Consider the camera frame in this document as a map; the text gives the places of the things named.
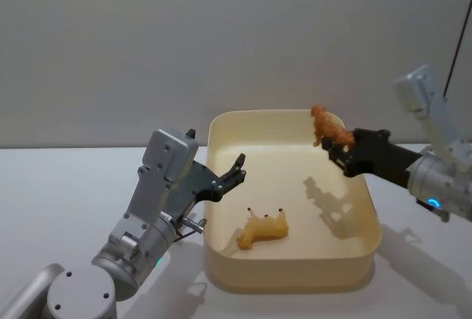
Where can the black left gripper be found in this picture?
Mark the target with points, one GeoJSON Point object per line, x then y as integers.
{"type": "Point", "coordinates": [191, 186]}

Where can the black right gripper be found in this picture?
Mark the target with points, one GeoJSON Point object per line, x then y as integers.
{"type": "Point", "coordinates": [380, 160]}

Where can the orange striped tiger toy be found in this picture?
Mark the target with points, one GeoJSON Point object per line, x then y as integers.
{"type": "Point", "coordinates": [330, 127]}

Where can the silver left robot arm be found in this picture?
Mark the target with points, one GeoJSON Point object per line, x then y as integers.
{"type": "Point", "coordinates": [147, 201]}

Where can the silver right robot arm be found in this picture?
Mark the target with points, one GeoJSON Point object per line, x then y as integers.
{"type": "Point", "coordinates": [439, 175]}

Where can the cream plastic bin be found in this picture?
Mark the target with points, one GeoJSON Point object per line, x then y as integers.
{"type": "Point", "coordinates": [280, 186]}

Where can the yellow animal toy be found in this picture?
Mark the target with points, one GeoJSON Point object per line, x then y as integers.
{"type": "Point", "coordinates": [263, 228]}

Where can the white table cloth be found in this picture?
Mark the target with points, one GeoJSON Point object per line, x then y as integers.
{"type": "Point", "coordinates": [55, 186]}

